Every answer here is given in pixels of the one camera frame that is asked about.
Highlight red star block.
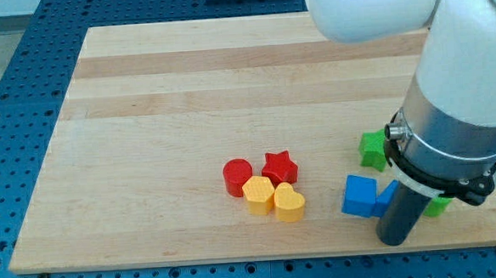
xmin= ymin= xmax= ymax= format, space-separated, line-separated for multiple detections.
xmin=261 ymin=150 xmax=299 ymax=186

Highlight green circle block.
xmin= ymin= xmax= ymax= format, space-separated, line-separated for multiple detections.
xmin=423 ymin=197 xmax=453 ymax=217

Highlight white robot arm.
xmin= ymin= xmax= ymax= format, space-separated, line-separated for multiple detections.
xmin=305 ymin=0 xmax=496 ymax=206

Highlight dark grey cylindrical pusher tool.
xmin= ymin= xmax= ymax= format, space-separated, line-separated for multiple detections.
xmin=376 ymin=184 xmax=431 ymax=247

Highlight green star block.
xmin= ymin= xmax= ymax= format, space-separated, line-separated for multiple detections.
xmin=358 ymin=129 xmax=386 ymax=172

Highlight blue triangle block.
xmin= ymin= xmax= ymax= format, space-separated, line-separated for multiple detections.
xmin=373 ymin=180 xmax=399 ymax=218

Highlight blue cube block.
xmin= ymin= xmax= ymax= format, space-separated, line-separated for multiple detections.
xmin=341 ymin=174 xmax=377 ymax=218

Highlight wooden board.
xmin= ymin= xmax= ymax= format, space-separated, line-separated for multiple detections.
xmin=0 ymin=1 xmax=496 ymax=276

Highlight yellow hexagon block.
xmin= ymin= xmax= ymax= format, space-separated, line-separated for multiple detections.
xmin=242 ymin=176 xmax=275 ymax=216

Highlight red cylinder block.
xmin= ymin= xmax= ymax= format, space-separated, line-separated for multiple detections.
xmin=223 ymin=158 xmax=253 ymax=197

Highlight yellow heart block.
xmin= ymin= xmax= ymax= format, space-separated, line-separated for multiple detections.
xmin=274 ymin=182 xmax=306 ymax=222

